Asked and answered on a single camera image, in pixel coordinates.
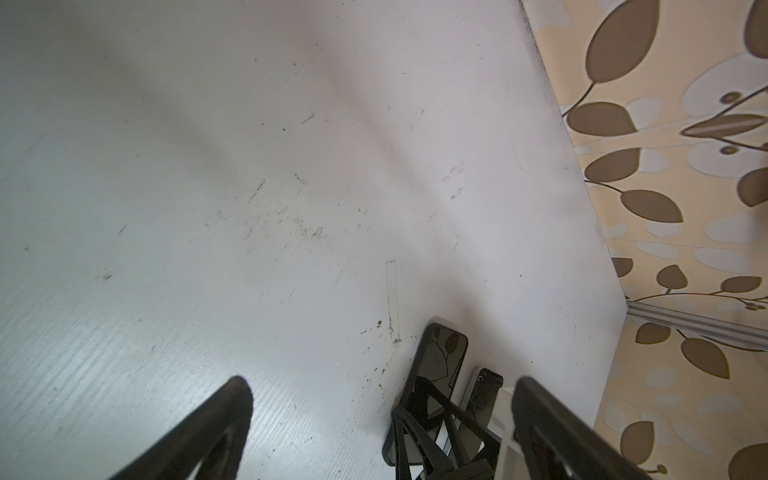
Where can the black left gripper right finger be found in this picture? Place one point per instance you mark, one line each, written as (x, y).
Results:
(556, 444)

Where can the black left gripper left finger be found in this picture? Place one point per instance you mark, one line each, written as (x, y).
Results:
(207, 444)

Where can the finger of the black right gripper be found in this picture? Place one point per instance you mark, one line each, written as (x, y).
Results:
(436, 463)

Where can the black phone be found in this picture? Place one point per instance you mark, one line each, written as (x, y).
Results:
(439, 358)

